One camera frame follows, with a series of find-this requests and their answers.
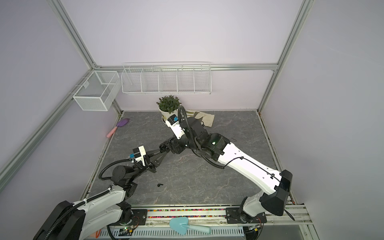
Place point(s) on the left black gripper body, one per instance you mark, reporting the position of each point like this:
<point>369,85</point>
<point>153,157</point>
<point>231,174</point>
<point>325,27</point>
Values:
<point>148,165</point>

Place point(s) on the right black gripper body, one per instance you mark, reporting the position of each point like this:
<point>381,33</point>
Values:
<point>179,145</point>

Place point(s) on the black earbud charging case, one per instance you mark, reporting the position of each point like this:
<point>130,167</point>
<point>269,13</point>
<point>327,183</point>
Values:
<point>164,147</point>

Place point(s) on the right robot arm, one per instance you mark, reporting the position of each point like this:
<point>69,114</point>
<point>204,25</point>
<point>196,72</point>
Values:
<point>220,152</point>

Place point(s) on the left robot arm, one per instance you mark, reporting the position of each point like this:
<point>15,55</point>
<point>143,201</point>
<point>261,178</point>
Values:
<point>78,220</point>

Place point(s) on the beige gardening glove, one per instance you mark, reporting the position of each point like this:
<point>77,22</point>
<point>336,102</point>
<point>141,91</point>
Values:
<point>207,119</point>

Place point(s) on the potted green plant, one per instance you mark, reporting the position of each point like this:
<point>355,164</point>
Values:
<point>168,106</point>

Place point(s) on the purple pink brush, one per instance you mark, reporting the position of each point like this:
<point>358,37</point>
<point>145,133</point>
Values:
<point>121,123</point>

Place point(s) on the teal garden trowel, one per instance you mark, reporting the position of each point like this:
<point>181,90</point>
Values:
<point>181,225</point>

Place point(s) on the red white work glove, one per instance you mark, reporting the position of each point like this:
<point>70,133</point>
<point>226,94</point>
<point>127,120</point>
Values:
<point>97,234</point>

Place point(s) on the white mesh box basket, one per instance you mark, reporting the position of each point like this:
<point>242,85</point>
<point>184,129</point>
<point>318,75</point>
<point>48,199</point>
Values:
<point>98,91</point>

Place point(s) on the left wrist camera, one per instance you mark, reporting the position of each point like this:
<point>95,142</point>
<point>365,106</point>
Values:
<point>138,155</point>

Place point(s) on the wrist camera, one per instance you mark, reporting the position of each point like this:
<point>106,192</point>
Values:
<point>173,123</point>
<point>138,155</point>

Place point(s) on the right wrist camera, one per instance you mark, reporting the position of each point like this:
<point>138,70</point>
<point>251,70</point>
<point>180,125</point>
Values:
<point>173,123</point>

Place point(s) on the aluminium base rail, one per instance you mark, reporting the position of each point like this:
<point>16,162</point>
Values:
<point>156,216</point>

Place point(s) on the long white wire basket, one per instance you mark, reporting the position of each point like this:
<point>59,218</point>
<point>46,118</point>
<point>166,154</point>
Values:
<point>166,78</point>

